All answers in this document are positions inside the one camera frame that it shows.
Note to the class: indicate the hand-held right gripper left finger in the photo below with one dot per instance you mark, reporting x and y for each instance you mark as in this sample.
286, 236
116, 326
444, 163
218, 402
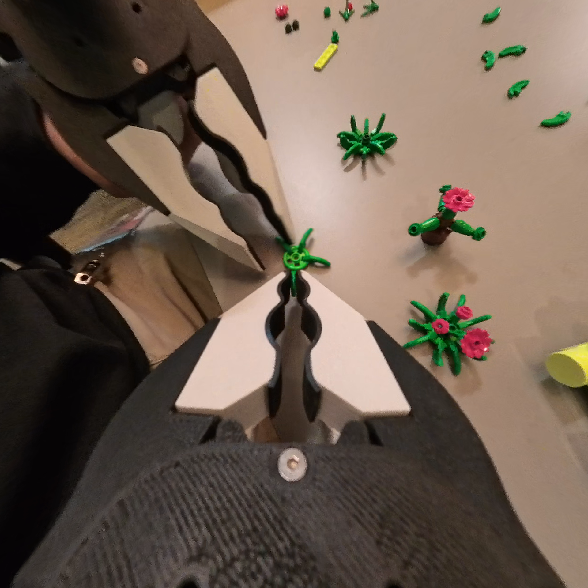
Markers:
225, 367

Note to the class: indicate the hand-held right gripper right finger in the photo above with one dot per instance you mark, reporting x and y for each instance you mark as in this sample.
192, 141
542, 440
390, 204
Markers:
358, 367

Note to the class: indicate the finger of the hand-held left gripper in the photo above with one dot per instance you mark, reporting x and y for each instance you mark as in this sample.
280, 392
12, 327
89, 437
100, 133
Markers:
156, 165
243, 142

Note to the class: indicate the green brick wheel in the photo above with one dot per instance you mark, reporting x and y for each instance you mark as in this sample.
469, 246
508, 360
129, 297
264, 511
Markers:
289, 262

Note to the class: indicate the person's left forearm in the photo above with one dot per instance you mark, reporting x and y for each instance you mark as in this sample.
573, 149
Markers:
27, 183

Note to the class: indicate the person's left hand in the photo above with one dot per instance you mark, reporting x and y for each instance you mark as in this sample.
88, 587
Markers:
73, 160

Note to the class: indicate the green brick plant pink flowers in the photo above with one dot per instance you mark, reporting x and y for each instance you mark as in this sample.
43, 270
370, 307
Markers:
448, 333

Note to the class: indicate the person's beige trousers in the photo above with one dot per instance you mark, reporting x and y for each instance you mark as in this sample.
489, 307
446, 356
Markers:
160, 294

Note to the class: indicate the lime green flat brick plate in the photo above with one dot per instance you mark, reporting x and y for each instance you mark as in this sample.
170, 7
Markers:
325, 57

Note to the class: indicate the green spiky brick plant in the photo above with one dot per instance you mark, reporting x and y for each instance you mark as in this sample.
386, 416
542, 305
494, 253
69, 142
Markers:
366, 140

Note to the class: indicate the pink brick flower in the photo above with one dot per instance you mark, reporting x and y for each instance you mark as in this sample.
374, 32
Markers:
282, 12

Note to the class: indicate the small green brick piece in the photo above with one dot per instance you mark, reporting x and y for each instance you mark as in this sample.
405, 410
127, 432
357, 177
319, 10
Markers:
335, 36

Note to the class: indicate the brick cactus with pink flower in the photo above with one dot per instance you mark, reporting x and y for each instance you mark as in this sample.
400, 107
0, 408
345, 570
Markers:
436, 234

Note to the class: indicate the green brick stem piece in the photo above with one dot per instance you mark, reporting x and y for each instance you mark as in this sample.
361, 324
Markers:
347, 13
370, 8

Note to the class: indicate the person's black jacket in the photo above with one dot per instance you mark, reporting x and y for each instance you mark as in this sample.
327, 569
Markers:
59, 390

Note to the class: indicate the lime green brick planter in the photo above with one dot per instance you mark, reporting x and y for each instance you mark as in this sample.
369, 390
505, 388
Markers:
569, 365

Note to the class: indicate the cluster of green leaf pieces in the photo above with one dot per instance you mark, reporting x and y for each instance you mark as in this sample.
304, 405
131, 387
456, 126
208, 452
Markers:
555, 120

